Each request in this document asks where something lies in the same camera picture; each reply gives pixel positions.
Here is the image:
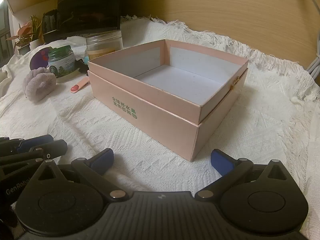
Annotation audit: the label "white crumpled cloth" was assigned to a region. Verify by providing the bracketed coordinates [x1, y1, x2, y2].
[66, 36, 88, 60]

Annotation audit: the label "white cables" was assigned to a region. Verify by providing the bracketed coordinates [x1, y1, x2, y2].
[299, 0, 320, 78]

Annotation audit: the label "white fringed blanket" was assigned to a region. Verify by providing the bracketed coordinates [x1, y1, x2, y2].
[0, 15, 320, 240]

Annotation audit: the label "green lid glass jar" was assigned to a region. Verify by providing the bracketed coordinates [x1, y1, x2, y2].
[47, 45, 77, 78]

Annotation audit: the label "lavender plush scrunchie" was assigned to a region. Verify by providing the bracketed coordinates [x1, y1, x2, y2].
[24, 67, 57, 102]

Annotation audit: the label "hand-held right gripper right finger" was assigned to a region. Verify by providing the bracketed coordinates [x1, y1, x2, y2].
[195, 149, 289, 200]

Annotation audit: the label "pink cardboard box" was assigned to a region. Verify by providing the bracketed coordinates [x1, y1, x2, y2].
[87, 39, 249, 162]

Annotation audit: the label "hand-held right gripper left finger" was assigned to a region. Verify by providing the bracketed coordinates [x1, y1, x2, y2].
[31, 148, 127, 199]

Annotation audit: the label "potted plant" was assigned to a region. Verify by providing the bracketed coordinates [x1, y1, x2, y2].
[6, 15, 44, 55]

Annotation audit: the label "beige lid clear jar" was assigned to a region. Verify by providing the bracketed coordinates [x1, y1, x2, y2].
[86, 30, 124, 60]

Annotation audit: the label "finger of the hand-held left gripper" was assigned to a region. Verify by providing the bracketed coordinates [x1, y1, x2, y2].
[0, 140, 68, 167]
[0, 134, 54, 153]

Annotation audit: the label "black monitor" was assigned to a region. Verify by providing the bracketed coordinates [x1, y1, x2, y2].
[57, 0, 122, 33]

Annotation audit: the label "thin white cloth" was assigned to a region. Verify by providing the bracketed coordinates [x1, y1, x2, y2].
[0, 52, 33, 98]

